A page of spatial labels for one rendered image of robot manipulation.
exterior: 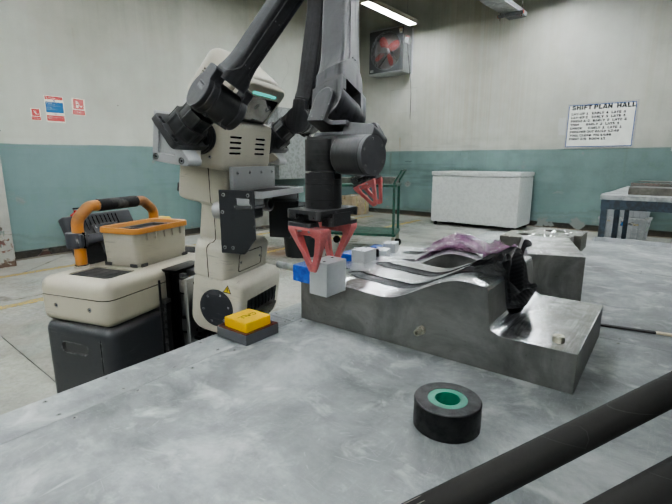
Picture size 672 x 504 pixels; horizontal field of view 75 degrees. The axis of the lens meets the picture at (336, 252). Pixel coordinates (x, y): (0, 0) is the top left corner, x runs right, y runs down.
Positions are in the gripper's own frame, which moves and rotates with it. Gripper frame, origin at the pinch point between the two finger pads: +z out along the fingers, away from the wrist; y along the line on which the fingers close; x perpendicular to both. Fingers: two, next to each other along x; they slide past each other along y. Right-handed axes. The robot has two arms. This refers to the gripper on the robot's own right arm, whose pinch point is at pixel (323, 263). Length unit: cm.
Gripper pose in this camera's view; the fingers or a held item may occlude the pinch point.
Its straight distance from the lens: 70.8
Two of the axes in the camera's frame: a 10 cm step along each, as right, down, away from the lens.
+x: -8.0, -1.4, 5.9
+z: -0.1, 9.8, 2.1
